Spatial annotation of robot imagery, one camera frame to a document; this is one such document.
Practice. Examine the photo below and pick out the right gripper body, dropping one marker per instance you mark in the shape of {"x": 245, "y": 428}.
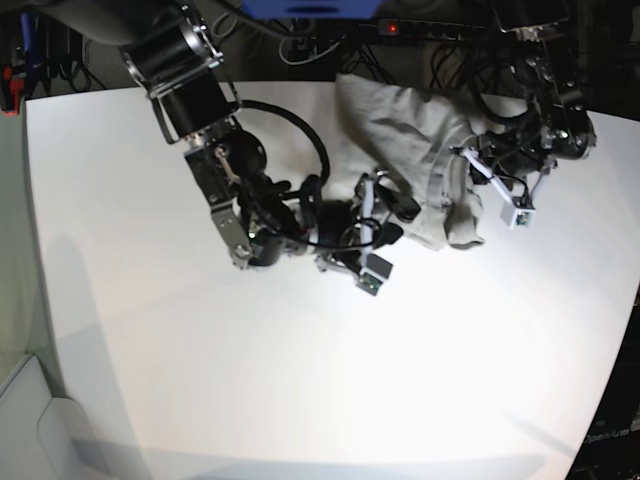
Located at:
{"x": 392, "y": 209}

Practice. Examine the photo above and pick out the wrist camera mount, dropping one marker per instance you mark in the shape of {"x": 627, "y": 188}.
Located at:
{"x": 358, "y": 260}
{"x": 517, "y": 210}

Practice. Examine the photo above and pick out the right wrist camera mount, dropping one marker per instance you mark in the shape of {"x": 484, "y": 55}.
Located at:
{"x": 358, "y": 260}

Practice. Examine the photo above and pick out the grey side table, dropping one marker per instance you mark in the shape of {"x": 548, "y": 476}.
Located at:
{"x": 35, "y": 443}

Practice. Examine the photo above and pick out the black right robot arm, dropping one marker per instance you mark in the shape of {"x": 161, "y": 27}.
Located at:
{"x": 169, "y": 52}

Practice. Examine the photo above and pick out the blue box at top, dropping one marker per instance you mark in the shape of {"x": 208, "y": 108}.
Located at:
{"x": 317, "y": 9}

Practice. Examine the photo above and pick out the red and black clamp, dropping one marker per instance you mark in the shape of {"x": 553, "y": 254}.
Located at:
{"x": 12, "y": 88}

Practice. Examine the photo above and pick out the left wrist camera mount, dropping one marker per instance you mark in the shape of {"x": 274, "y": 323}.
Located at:
{"x": 517, "y": 210}

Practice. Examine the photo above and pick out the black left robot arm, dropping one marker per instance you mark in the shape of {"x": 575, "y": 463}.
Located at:
{"x": 531, "y": 39}

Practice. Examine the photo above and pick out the grey t-shirt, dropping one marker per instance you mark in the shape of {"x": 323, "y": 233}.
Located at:
{"x": 412, "y": 134}

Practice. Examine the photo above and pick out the black power strip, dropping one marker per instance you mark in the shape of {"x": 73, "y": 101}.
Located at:
{"x": 420, "y": 30}

